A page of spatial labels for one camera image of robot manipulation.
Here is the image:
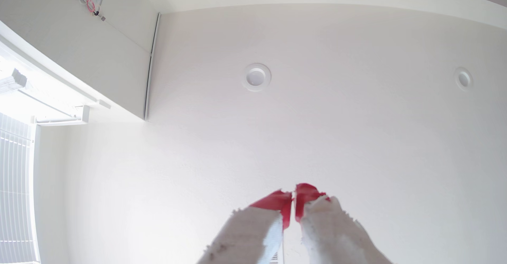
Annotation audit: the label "small recessed ceiling light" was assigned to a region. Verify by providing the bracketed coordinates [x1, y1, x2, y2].
[454, 67, 473, 92]

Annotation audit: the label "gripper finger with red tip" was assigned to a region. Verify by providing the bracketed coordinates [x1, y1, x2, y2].
[295, 183, 393, 264]
[197, 190, 293, 264]

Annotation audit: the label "white blind rail bracket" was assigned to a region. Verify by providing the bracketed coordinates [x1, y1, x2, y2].
[31, 105, 90, 127]

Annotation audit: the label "white blind headrail end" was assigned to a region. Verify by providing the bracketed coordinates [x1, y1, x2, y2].
[0, 68, 27, 94]

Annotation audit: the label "white window blinds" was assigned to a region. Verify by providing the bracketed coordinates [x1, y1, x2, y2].
[0, 113, 41, 264]

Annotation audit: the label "white corner trim strip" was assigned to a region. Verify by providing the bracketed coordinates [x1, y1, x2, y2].
[143, 12, 161, 120]

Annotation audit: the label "large recessed ceiling light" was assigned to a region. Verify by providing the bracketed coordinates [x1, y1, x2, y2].
[242, 63, 272, 92]

